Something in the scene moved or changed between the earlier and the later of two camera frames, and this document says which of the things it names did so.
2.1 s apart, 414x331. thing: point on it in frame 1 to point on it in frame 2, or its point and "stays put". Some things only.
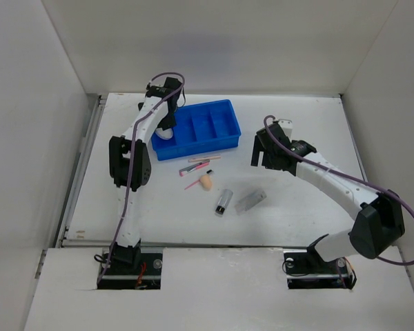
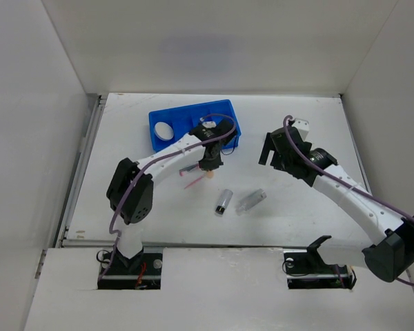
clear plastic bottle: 249,201 stays put
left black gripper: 167,123 to 210,165
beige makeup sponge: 206,181 to 210,174
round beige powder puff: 166,134 stays put
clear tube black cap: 224,201 stays put
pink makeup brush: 184,172 stays put
